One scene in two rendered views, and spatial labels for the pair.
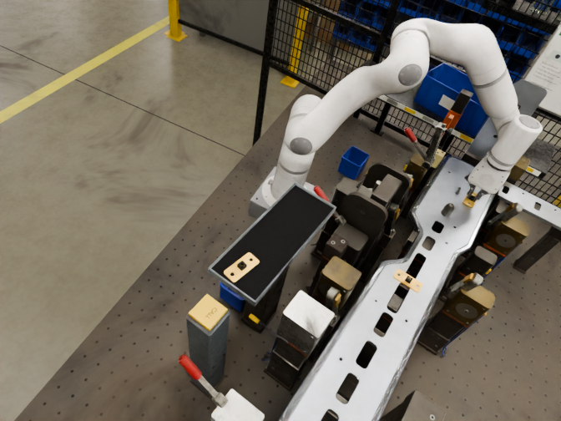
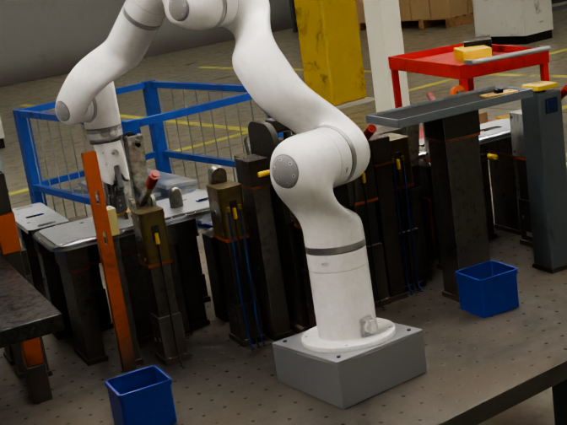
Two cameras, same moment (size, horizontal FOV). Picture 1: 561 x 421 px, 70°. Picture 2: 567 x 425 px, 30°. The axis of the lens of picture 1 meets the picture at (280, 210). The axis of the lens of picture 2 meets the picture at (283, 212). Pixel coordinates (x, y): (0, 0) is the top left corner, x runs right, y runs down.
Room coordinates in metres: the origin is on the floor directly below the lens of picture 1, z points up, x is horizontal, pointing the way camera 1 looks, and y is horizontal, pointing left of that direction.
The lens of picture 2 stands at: (2.70, 1.20, 1.57)
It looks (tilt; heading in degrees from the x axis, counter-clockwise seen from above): 14 degrees down; 220
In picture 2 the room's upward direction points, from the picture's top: 8 degrees counter-clockwise
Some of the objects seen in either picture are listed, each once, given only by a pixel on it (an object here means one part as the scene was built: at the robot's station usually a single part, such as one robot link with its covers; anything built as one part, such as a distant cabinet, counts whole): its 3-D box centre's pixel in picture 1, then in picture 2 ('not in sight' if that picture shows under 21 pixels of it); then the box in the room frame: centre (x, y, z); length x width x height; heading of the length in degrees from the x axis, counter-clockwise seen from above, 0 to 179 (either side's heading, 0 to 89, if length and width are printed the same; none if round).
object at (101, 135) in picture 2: (500, 158); (104, 132); (1.07, -0.65, 1.20); 0.09 x 0.08 x 0.03; 65
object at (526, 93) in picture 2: (277, 236); (450, 105); (0.61, -0.01, 1.16); 0.37 x 0.14 x 0.02; 155
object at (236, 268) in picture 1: (241, 266); (498, 91); (0.50, 0.06, 1.17); 0.08 x 0.04 x 0.01; 146
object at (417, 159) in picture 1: (399, 191); (162, 287); (1.17, -0.45, 0.87); 0.10 x 0.07 x 0.35; 65
